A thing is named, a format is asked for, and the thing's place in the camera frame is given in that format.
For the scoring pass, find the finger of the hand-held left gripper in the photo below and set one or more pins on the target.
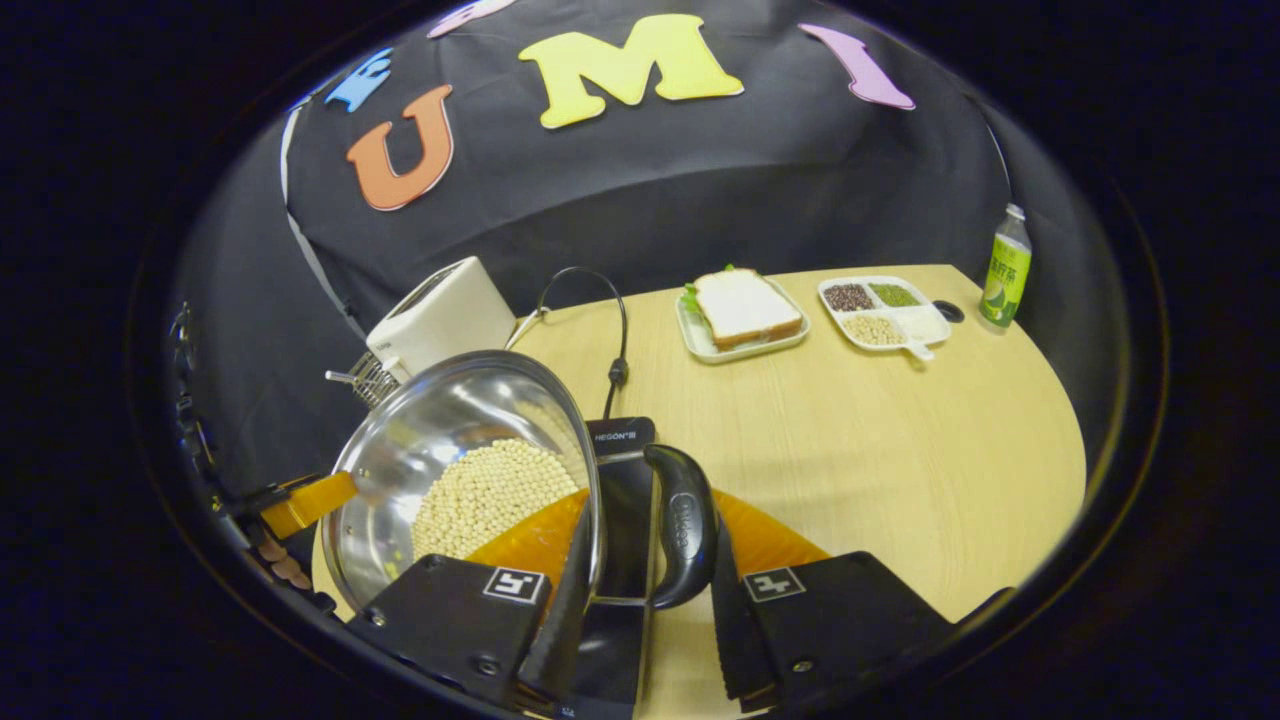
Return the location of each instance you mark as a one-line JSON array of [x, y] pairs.
[[310, 500]]

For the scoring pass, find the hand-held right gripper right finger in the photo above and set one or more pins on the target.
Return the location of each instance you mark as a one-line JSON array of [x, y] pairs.
[[728, 620]]

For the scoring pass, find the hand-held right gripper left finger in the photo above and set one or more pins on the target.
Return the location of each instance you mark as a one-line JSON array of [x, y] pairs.
[[565, 640]]

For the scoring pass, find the black induction cooktop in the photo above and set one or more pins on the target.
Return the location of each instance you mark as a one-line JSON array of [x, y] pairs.
[[622, 520]]

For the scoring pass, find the white toaster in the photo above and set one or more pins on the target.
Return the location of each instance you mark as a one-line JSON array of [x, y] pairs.
[[445, 315]]

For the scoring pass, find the sandwich on white plate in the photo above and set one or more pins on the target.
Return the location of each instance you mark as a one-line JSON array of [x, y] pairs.
[[745, 310]]

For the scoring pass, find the white divided tray of beans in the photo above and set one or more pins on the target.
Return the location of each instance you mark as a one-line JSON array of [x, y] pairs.
[[880, 315]]

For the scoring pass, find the black table grommet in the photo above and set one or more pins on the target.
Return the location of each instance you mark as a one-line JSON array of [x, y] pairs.
[[948, 311]]

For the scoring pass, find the green drink bottle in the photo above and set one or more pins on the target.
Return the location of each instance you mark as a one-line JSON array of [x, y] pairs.
[[1005, 270]]

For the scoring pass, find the black backdrop cloth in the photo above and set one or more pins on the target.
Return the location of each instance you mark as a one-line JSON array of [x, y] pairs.
[[700, 170]]

